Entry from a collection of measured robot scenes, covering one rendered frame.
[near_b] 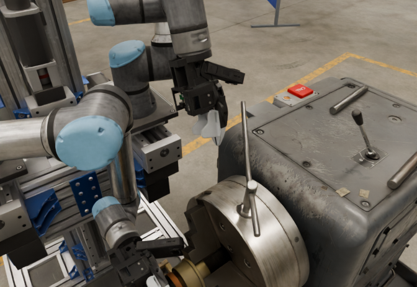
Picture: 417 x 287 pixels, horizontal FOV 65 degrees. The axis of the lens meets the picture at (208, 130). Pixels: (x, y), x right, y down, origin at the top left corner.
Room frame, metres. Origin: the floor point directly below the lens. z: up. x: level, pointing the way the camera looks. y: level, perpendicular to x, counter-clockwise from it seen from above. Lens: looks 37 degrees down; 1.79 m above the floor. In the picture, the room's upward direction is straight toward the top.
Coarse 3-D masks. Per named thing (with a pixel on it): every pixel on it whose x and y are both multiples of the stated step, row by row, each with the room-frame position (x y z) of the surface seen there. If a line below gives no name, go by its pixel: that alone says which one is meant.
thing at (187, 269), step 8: (184, 264) 0.40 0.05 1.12; (192, 264) 0.40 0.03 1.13; (200, 264) 0.41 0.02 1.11; (176, 272) 0.39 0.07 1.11; (184, 272) 0.38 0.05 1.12; (192, 272) 0.38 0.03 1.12; (200, 272) 0.39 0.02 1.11; (208, 272) 0.39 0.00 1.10; (168, 280) 0.37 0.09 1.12; (176, 280) 0.36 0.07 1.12; (184, 280) 0.36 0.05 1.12; (192, 280) 0.37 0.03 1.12; (200, 280) 0.37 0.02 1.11
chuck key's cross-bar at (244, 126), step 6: (246, 120) 0.62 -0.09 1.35; (246, 126) 0.60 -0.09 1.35; (246, 132) 0.59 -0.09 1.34; (246, 138) 0.57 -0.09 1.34; (246, 144) 0.56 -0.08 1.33; (246, 150) 0.54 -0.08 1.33; (246, 156) 0.53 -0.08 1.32; (246, 162) 0.52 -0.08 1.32; (246, 168) 0.50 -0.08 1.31; (246, 174) 0.49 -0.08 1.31; (246, 180) 0.48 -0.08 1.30; (252, 198) 0.43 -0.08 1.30; (252, 204) 0.41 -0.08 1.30; (252, 210) 0.40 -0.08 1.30; (252, 216) 0.39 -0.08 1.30; (252, 222) 0.38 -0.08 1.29; (258, 222) 0.38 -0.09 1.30; (258, 228) 0.36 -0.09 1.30; (258, 234) 0.35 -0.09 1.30
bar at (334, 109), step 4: (360, 88) 0.91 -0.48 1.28; (364, 88) 0.91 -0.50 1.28; (368, 88) 0.92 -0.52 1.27; (352, 92) 0.89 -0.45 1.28; (356, 92) 0.88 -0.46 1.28; (360, 92) 0.89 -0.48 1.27; (348, 96) 0.86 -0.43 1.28; (352, 96) 0.86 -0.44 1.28; (356, 96) 0.87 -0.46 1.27; (344, 100) 0.84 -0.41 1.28; (348, 100) 0.84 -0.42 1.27; (352, 100) 0.86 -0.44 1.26; (336, 104) 0.82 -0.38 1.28; (340, 104) 0.82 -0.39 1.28; (344, 104) 0.82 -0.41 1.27; (332, 108) 0.80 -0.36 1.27; (336, 108) 0.80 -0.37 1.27; (340, 108) 0.80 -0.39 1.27; (332, 112) 0.80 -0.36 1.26; (336, 112) 0.79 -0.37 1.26
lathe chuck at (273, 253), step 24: (216, 192) 0.52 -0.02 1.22; (240, 192) 0.51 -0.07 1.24; (216, 216) 0.46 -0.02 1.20; (240, 216) 0.44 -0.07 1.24; (264, 216) 0.44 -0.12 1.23; (240, 240) 0.40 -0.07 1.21; (264, 240) 0.40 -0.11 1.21; (288, 240) 0.41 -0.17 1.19; (240, 264) 0.39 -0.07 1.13; (264, 264) 0.36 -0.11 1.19; (288, 264) 0.37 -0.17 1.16
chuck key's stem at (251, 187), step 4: (252, 180) 0.46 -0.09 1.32; (248, 184) 0.45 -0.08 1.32; (252, 184) 0.45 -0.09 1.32; (256, 184) 0.45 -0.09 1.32; (248, 188) 0.44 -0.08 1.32; (252, 188) 0.44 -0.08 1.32; (256, 188) 0.44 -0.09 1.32; (244, 192) 0.45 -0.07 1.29; (248, 192) 0.44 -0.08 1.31; (252, 192) 0.44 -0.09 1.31; (244, 196) 0.45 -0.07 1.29; (248, 196) 0.44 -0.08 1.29; (244, 200) 0.45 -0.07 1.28; (248, 200) 0.44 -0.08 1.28; (244, 204) 0.45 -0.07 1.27; (248, 204) 0.44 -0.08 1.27; (244, 208) 0.45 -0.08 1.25; (248, 208) 0.45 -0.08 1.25; (244, 212) 0.45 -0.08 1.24; (248, 212) 0.45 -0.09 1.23
